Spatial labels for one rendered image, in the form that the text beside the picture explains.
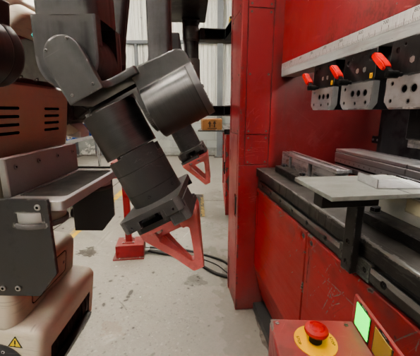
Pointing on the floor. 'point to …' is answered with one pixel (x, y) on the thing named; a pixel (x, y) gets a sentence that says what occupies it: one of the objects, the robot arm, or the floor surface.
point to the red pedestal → (134, 245)
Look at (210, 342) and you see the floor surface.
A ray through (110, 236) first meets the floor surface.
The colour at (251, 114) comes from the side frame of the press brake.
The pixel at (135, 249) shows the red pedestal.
